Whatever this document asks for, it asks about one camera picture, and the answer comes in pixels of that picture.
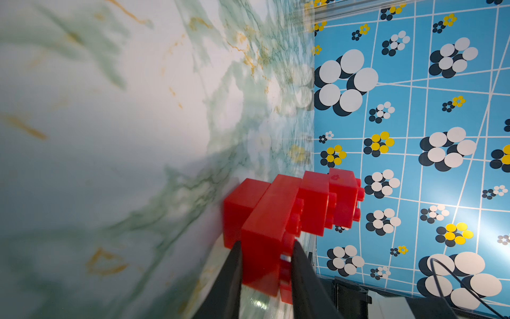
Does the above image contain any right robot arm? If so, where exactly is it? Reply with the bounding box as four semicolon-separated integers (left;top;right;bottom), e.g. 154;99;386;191
319;276;484;318

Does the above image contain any red long lego brick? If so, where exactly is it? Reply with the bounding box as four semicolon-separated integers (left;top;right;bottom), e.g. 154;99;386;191
241;175;303;304

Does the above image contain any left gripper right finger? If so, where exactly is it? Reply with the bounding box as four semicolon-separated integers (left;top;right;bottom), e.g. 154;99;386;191
291;241;342;319

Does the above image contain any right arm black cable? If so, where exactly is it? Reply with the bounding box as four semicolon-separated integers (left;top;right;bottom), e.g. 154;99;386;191
429;258;505;319

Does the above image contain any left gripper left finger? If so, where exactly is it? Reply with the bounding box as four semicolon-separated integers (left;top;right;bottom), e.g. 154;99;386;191
193;241;243;319

